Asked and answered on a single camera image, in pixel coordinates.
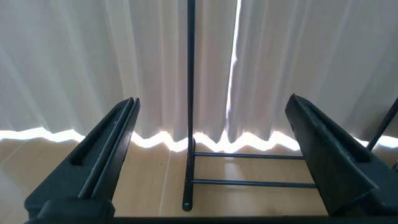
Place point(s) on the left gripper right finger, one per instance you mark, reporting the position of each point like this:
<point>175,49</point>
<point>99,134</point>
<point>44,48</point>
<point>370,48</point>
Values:
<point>335,161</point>

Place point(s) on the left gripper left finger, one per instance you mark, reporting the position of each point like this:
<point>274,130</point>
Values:
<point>93,161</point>

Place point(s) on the black clothes rack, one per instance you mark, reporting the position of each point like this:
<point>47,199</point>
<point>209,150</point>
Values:
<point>190,93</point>

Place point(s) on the beige curtain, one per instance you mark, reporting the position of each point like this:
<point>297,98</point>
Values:
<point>77,62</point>

